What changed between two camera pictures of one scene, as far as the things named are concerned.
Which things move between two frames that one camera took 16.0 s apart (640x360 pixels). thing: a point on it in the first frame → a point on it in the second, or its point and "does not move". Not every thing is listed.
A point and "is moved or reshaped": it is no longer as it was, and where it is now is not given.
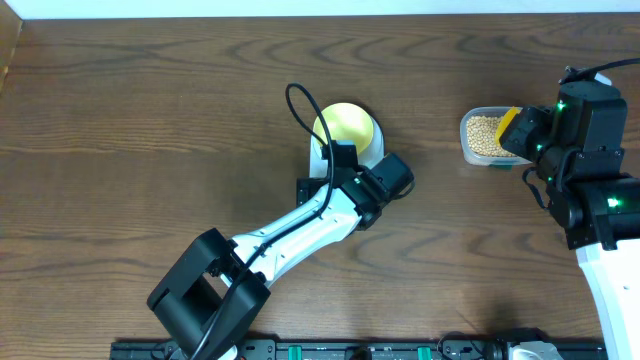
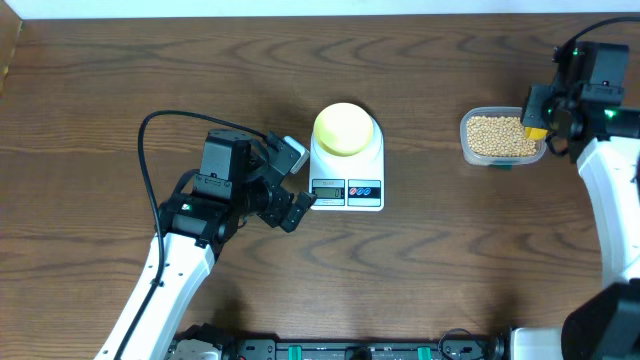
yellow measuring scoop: x=505 y=121 is moved or reshaped
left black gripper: x=306 y=183 → x=273 y=212
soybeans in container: x=481 y=132 does not move
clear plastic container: x=478 y=133 does not move
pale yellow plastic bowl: x=347 y=124 does not move
